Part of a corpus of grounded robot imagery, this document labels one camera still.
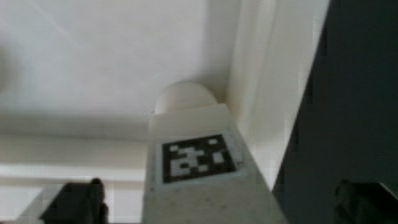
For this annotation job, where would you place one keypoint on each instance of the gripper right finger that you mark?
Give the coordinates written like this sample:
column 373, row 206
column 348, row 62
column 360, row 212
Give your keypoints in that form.
column 366, row 203

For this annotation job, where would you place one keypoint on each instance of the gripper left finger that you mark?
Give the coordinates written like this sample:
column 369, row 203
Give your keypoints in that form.
column 78, row 206

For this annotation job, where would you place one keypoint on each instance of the white table leg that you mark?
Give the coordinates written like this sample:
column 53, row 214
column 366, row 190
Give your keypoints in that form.
column 204, row 185

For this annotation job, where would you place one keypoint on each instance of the white square tabletop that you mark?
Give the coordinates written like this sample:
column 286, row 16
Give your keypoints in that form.
column 92, row 54

